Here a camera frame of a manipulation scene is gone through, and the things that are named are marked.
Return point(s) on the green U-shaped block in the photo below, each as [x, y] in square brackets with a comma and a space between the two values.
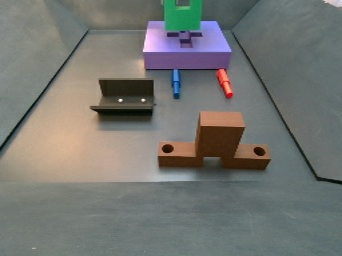
[181, 17]

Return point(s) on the black angled fixture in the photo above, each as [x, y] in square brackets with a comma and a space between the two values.
[125, 96]

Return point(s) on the blue peg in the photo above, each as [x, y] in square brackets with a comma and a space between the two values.
[175, 82]

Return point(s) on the brown T-shaped block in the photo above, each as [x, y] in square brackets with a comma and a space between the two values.
[217, 140]

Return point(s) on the purple board with cross slot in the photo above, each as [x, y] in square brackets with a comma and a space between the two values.
[167, 52]

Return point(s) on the red peg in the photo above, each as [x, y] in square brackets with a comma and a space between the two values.
[224, 82]

